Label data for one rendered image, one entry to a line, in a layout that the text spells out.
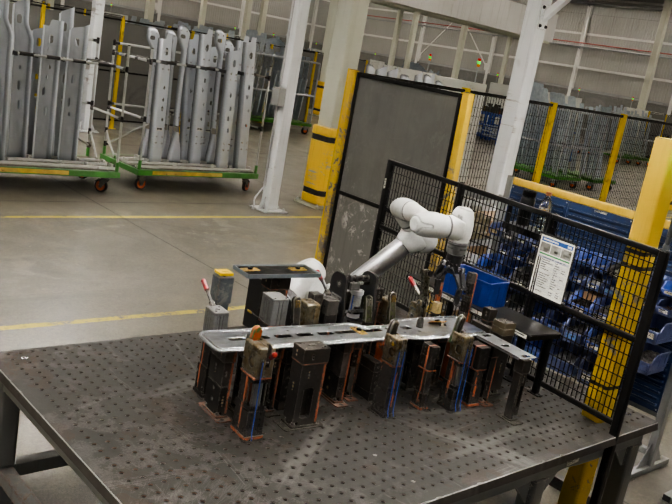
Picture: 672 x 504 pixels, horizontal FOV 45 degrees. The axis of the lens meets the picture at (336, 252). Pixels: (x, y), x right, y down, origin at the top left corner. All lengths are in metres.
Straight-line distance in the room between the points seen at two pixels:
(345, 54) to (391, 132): 5.12
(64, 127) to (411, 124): 5.40
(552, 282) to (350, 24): 7.58
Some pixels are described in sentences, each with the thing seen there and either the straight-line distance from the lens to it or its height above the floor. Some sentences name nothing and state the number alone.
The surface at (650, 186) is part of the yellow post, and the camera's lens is 3.77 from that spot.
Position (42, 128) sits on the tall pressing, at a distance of 10.24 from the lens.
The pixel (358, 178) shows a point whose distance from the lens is 6.35.
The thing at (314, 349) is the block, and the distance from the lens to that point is 3.09.
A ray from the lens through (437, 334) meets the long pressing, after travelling 3.64.
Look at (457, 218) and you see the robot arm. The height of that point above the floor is 1.51.
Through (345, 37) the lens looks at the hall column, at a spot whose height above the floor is 2.30.
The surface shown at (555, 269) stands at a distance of 4.01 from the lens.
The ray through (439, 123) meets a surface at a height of 1.76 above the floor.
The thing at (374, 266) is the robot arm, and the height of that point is 1.10.
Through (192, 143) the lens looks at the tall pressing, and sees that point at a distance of 11.37.
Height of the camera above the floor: 2.11
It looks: 14 degrees down
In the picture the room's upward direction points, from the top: 10 degrees clockwise
